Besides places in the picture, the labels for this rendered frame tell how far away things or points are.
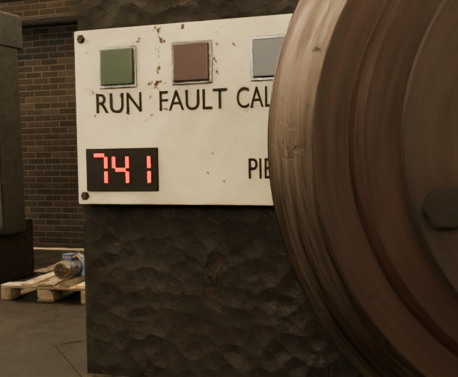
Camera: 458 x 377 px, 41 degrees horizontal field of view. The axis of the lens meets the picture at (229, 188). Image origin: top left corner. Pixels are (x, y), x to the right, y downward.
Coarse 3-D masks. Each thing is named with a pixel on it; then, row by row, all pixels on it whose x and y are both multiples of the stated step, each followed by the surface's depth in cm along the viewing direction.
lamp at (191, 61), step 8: (176, 48) 60; (184, 48) 59; (192, 48) 59; (200, 48) 59; (208, 48) 59; (176, 56) 60; (184, 56) 59; (192, 56) 59; (200, 56) 59; (208, 56) 59; (176, 64) 60; (184, 64) 60; (192, 64) 59; (200, 64) 59; (208, 64) 59; (176, 72) 60; (184, 72) 60; (192, 72) 59; (200, 72) 59; (208, 72) 59; (176, 80) 60; (184, 80) 60; (192, 80) 59; (200, 80) 59
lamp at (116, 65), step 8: (128, 48) 61; (104, 56) 62; (112, 56) 62; (120, 56) 61; (128, 56) 61; (104, 64) 62; (112, 64) 62; (120, 64) 61; (128, 64) 61; (104, 72) 62; (112, 72) 62; (120, 72) 61; (128, 72) 61; (104, 80) 62; (112, 80) 62; (120, 80) 62; (128, 80) 61
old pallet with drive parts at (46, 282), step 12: (48, 276) 503; (72, 276) 501; (84, 276) 501; (12, 288) 483; (24, 288) 478; (36, 288) 475; (48, 288) 472; (60, 288) 470; (72, 288) 467; (84, 288) 465; (48, 300) 473; (84, 300) 465
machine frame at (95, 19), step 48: (96, 0) 65; (144, 0) 63; (192, 0) 62; (240, 0) 60; (288, 0) 59; (96, 240) 66; (144, 240) 64; (192, 240) 63; (240, 240) 61; (96, 288) 66; (144, 288) 65; (192, 288) 63; (240, 288) 62; (288, 288) 60; (96, 336) 67; (144, 336) 65; (192, 336) 64; (240, 336) 62; (288, 336) 61
